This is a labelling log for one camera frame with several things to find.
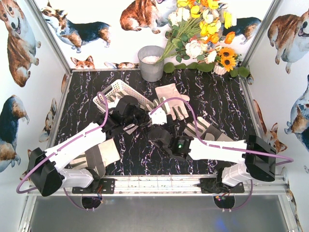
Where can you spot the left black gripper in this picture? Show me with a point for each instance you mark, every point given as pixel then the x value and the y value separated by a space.
pixel 134 117

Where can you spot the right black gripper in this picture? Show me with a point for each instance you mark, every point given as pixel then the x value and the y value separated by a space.
pixel 169 123

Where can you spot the grey-palm glove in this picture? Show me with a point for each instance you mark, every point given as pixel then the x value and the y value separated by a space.
pixel 91 159
pixel 114 99
pixel 205 130

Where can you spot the white perforated storage basket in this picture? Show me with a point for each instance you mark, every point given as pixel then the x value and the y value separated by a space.
pixel 118 89

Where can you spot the white glove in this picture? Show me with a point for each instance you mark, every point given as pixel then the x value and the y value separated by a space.
pixel 105 151
pixel 175 108

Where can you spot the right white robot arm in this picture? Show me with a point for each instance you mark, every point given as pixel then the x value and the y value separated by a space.
pixel 202 141

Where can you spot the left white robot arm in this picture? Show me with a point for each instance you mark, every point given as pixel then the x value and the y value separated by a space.
pixel 49 170

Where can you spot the grey metal bucket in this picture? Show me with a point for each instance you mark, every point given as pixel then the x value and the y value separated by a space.
pixel 151 64

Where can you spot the sunflower pot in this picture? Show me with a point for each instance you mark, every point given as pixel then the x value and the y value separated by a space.
pixel 226 60

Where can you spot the artificial flower bouquet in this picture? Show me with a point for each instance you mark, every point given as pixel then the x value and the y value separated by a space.
pixel 196 28

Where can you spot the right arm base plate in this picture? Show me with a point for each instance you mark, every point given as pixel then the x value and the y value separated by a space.
pixel 212 185

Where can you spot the aluminium front rail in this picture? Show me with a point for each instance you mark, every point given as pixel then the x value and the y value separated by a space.
pixel 186 185

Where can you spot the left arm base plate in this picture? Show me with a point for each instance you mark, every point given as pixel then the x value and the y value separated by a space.
pixel 103 186

